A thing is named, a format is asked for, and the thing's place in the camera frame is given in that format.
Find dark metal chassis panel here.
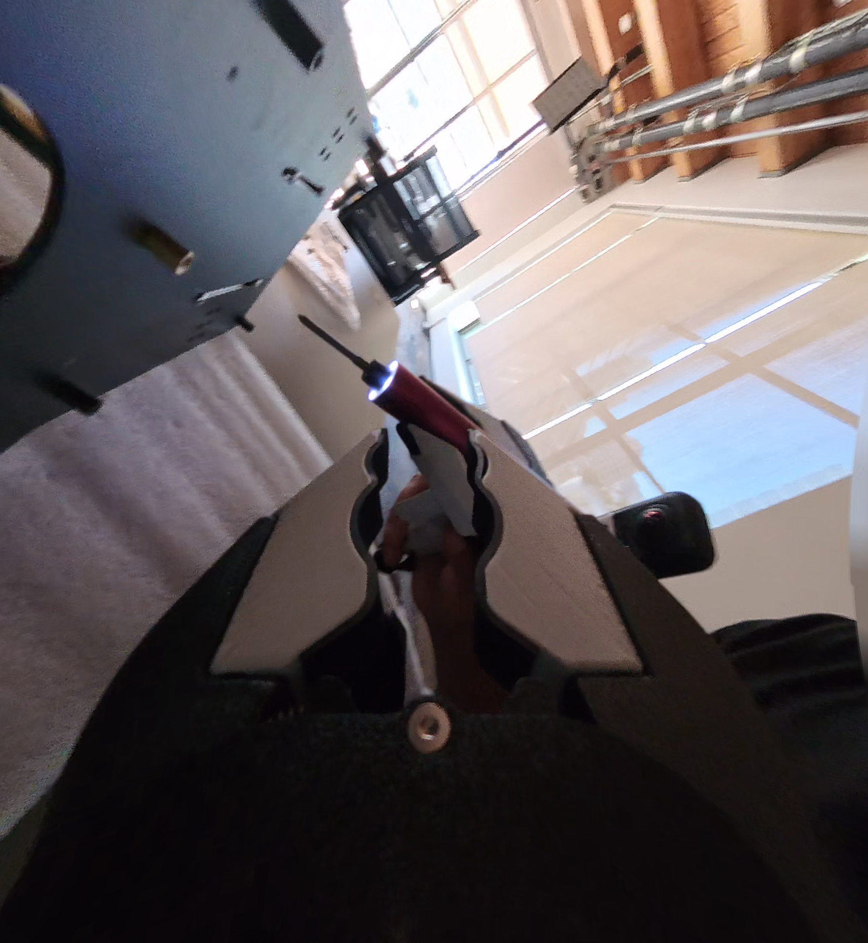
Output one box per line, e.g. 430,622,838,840
0,0,377,481

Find black shelf cart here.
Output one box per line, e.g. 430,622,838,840
336,146,480,308

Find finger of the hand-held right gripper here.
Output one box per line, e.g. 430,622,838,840
422,378,554,491
397,422,480,536

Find large paned window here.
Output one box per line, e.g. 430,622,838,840
344,0,549,196

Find perforated metal ceiling panel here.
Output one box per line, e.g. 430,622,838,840
532,54,613,135

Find person's right hand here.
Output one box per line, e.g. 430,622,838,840
378,475,532,713

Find white plastic bags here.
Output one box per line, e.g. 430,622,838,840
288,220,363,330

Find grey ceiling pipe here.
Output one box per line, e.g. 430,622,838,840
603,57,868,152
725,6,868,85

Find window roller blind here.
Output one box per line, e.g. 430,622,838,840
457,210,868,531

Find red electric screwdriver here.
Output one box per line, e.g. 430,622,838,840
297,314,480,452

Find white foam sheet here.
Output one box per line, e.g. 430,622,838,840
0,332,333,885

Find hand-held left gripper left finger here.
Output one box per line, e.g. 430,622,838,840
211,429,391,676

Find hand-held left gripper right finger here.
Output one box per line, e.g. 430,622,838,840
469,431,643,676

